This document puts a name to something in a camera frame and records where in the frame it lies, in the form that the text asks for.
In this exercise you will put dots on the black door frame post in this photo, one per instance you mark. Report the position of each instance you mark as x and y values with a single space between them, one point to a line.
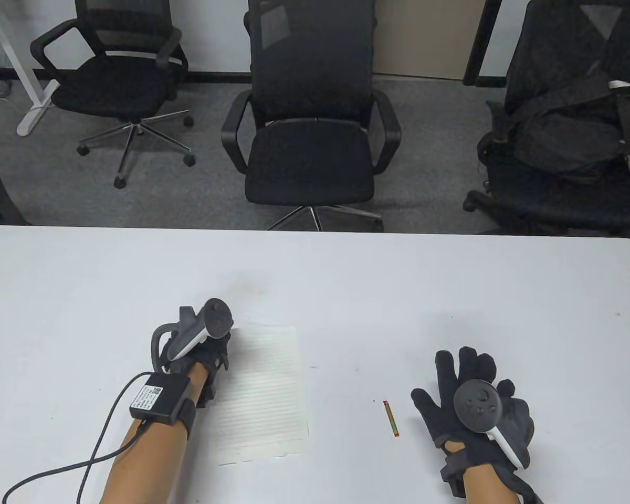
480 42

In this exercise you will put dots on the white lined paper sheet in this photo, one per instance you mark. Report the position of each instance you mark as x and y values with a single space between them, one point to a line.
268 394

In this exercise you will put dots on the black chair with chrome base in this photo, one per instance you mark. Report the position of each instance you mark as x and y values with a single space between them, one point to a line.
113 86

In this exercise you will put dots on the grey white handheld controller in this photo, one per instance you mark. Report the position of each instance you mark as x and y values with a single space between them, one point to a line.
210 320
478 407

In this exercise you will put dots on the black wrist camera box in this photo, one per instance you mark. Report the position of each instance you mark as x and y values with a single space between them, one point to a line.
157 396

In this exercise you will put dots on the white desk leg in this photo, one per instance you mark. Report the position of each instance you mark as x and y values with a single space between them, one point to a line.
31 89

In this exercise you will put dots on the person's right hand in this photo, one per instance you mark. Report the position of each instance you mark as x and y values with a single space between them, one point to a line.
446 415

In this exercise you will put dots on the person's right forearm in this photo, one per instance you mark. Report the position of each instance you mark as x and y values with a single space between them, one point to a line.
485 485

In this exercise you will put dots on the person's left hand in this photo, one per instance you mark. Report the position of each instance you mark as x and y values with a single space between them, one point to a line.
218 362

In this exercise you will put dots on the black high-back mesh chair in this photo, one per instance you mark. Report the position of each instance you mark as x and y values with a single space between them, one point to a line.
310 157

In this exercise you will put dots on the beige door panel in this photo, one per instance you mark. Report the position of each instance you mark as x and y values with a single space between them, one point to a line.
425 37

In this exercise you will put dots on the black chair holding bag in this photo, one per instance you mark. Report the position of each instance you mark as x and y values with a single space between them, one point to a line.
556 199

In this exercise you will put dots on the black bag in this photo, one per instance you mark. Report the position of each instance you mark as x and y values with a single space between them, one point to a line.
567 136

